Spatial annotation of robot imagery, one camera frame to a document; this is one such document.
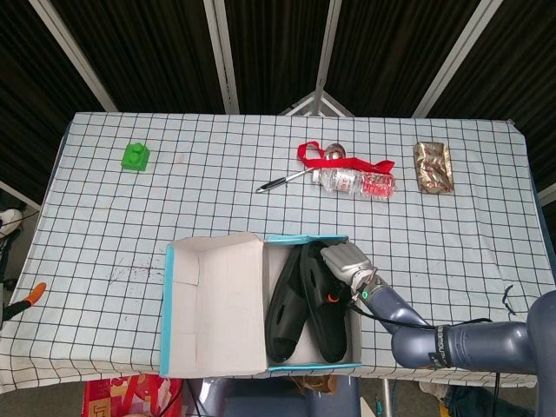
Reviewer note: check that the white partition frame post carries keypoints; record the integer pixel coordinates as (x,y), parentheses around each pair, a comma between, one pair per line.
(326,48)
(74,54)
(452,56)
(222,56)

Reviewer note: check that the white blue checked tablecloth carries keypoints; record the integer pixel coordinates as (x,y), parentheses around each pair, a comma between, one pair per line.
(130,243)

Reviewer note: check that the green toy building block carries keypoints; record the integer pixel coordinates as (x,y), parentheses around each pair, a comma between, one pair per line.
(134,158)

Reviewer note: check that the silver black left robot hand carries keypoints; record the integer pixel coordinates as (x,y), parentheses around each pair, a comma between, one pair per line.
(35,293)

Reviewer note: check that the metal table leg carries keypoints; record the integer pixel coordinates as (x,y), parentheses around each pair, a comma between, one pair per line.
(386,397)

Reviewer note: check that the white frame bar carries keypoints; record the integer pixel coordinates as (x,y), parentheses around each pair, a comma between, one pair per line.
(19,196)
(548,193)

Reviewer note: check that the blue cardboard shoe box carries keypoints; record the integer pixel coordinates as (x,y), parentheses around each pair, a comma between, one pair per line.
(226,304)

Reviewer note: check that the dark blue fabric bundle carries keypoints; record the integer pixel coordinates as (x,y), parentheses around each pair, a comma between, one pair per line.
(478,404)

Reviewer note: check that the clear plastic bottle red label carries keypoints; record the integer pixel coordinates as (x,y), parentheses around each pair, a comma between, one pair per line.
(347,182)

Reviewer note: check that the red ribbon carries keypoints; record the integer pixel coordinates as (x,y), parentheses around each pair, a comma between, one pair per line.
(330,163)

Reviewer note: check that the red patterned bag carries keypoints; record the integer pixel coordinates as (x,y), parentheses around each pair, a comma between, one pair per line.
(130,397)

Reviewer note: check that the metal triangular stand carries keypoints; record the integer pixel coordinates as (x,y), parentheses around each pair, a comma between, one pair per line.
(319,104)

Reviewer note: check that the black clog shoe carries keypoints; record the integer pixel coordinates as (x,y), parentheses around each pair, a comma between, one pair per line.
(328,330)
(284,313)

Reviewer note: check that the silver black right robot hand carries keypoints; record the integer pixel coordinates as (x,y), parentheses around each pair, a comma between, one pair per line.
(349,265)

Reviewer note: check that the gold foil snack packet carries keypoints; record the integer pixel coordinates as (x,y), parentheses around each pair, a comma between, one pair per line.
(434,167)

